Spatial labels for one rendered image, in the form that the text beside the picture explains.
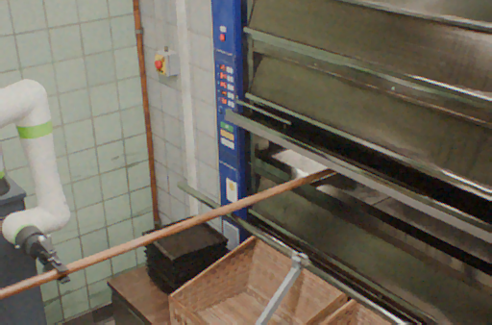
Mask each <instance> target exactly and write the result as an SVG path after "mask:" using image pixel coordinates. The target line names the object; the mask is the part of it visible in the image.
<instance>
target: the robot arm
mask: <svg viewBox="0 0 492 325"><path fill-rule="evenodd" d="M12 123H15V127H16V130H17V132H18V135H19V137H18V138H19V142H20V144H21V147H22V149H23V152H24V155H25V158H26V161H27V164H28V166H29V171H31V174H32V178H33V182H34V187H35V192H36V197H37V207H36V208H33V209H30V210H27V211H23V212H15V213H12V214H11V215H9V216H8V217H6V218H5V219H4V221H3V224H2V234H3V236H4V238H5V239H6V240H7V241H9V242H11V243H14V244H15V245H16V248H19V249H20V251H21V252H22V253H23V254H24V255H26V256H28V257H31V258H32V259H36V260H38V261H39V262H40V263H41V264H42V265H43V269H42V272H43V273H46V272H49V271H51V270H54V269H56V270H57V271H58V272H60V274H62V273H64V272H67V271H69V268H68V267H67V266H66V265H65V264H64V262H63V261H62V260H61V259H59V256H58V255H56V253H58V251H56V250H55V248H54V247H53V246H52V245H51V244H50V243H49V241H48V240H47V239H48V238H49V237H50V235H49V236H46V235H47V234H50V233H54V231H58V230H61V229H63V228H64V227H65V226H66V225H67V224H68V223H69V220H70V210H69V209H68V206H67V203H66V199H65V196H64V192H63V188H62V181H61V177H60V172H59V167H58V161H57V153H56V144H54V130H53V129H52V122H51V115H50V110H49V104H48V98H47V94H46V91H45V89H44V88H43V86H42V85H40V84H39V83H37V82H34V80H30V79H24V80H20V81H18V82H16V83H14V85H10V86H8V87H5V88H2V89H0V129H1V128H3V127H4V126H6V125H8V124H12ZM10 190H11V184H10V183H9V182H8V180H6V179H5V177H4V165H3V161H2V155H1V150H0V196H2V195H4V194H5V193H8V192H9V191H10Z"/></svg>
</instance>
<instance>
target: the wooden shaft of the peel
mask: <svg viewBox="0 0 492 325"><path fill-rule="evenodd" d="M334 173H336V171H334V170H331V169H329V168H326V169H322V170H320V171H317V172H314V173H312V174H309V175H307V176H305V177H302V178H299V179H296V180H294V181H291V182H287V183H285V184H282V185H279V186H277V187H272V188H270V189H268V190H265V191H263V192H260V193H257V194H254V195H251V196H248V197H245V198H243V199H240V200H237V201H235V202H233V203H232V204H230V205H228V206H225V207H222V208H220V209H217V210H213V211H211V212H206V213H203V214H201V215H198V216H195V217H193V218H190V219H188V220H186V221H183V222H180V223H177V224H174V225H171V226H169V227H166V228H163V229H161V230H158V231H155V232H153V233H151V234H148V235H145V236H142V237H140V238H137V239H135V240H132V241H129V242H127V243H124V244H121V245H119V246H116V247H113V248H110V249H108V250H105V251H102V252H100V253H97V254H94V255H92V256H89V257H86V258H83V259H80V260H77V261H75V262H71V263H70V264H69V265H67V267H68V268H69V271H67V272H64V273H62V274H60V272H58V271H57V270H56V269H54V270H51V271H49V272H46V273H43V274H41V275H38V276H36V277H33V278H30V279H27V280H25V281H22V282H19V283H17V284H14V285H11V286H10V287H6V288H3V289H0V300H3V299H6V298H8V297H11V296H13V295H16V294H19V293H21V292H24V291H27V290H29V289H32V288H33V287H37V286H40V285H42V284H45V283H48V282H50V281H53V280H55V279H58V278H61V277H63V276H66V275H69V274H71V273H74V272H77V271H79V270H82V269H84V268H88V267H91V266H92V265H93V264H96V263H99V262H102V261H104V260H107V259H110V258H112V257H116V256H119V255H121V254H124V253H126V252H129V251H132V250H134V249H136V248H139V247H141V246H145V245H147V244H150V243H153V242H155V241H158V240H161V239H163V238H165V237H167V236H170V235H173V234H175V233H179V232H181V231H183V230H186V229H189V228H191V227H194V226H196V225H199V224H202V223H204V222H207V221H210V220H212V219H215V218H217V217H220V216H223V215H225V214H228V213H232V212H235V211H237V210H240V209H243V208H245V207H248V206H251V205H254V204H256V203H257V202H258V201H261V200H264V199H266V198H269V197H272V196H274V195H277V194H279V193H282V192H285V191H287V190H291V189H294V188H297V187H300V186H302V185H305V184H307V183H310V182H313V181H315V180H318V179H321V178H323V177H327V176H329V175H332V174H334Z"/></svg>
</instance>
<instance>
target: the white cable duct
mask: <svg viewBox="0 0 492 325"><path fill-rule="evenodd" d="M176 14H177V28H178V42H179V57H180V72H182V86H183V101H184V128H185V144H186V157H187V173H188V185H189V186H191V187H193V188H195V189H196V190H197V187H196V171H195V155H194V139H193V123H192V109H191V92H190V77H189V60H188V45H187V28H186V13H185V0H176ZM189 201H190V216H193V215H196V214H197V215H198V202H197V199H196V198H194V197H193V196H191V195H190V194H189Z"/></svg>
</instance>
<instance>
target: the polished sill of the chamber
mask: <svg viewBox="0 0 492 325"><path fill-rule="evenodd" d="M256 165H257V166H258V168H260V169H262V170H264V171H266V172H268V173H270V174H272V175H274V176H276V177H278V178H280V179H282V180H284V181H285V182H291V181H294V180H296V179H299V178H302V177H305V176H307V175H308V174H306V173H304V172H302V171H300V170H298V169H296V168H294V166H292V165H290V164H287V163H285V162H282V161H280V160H278V159H276V158H274V157H272V156H270V155H268V154H263V155H260V156H257V157H256ZM298 188H300V189H302V190H304V191H306V192H308V193H310V194H311V195H313V196H315V197H317V198H319V199H321V200H323V201H326V202H328V204H330V205H332V206H334V207H336V208H337V209H339V210H341V211H343V212H345V213H347V214H349V215H351V216H353V217H355V218H357V219H360V220H362V221H363V222H365V223H367V224H369V225H371V226H373V227H375V228H377V229H379V230H381V231H383V232H385V233H387V234H388V235H389V236H391V237H393V238H395V239H397V240H399V241H401V242H403V243H405V244H407V245H409V246H411V247H413V248H414V249H417V250H419V251H421V252H423V253H425V254H427V255H429V256H431V257H433V258H435V259H437V260H439V261H440V262H441V263H444V264H446V265H447V266H449V267H451V268H453V269H455V270H457V271H459V272H461V273H463V274H466V275H468V276H469V277H471V278H473V279H475V280H477V281H479V282H481V283H483V284H485V285H486V286H487V287H490V288H492V264H491V263H488V262H485V261H483V260H481V259H479V257H477V256H475V255H473V254H471V253H469V252H466V251H464V250H462V249H460V248H458V247H455V246H453V245H451V244H450V243H448V242H446V241H444V240H441V239H439V238H437V237H434V236H432V235H430V234H428V232H426V231H424V230H422V229H420V228H417V227H415V226H413V225H411V224H409V223H407V222H404V221H403V220H401V219H399V218H397V217H395V216H393V215H391V214H388V213H386V212H383V211H381V210H379V209H377V208H375V207H373V206H371V205H369V204H367V203H365V201H363V200H361V199H358V198H355V197H354V196H352V195H350V194H348V193H346V192H344V191H342V190H340V189H338V188H336V187H333V186H331V185H329V184H327V183H324V182H322V181H320V180H315V181H313V182H310V183H307V184H305V185H302V186H300V187H298Z"/></svg>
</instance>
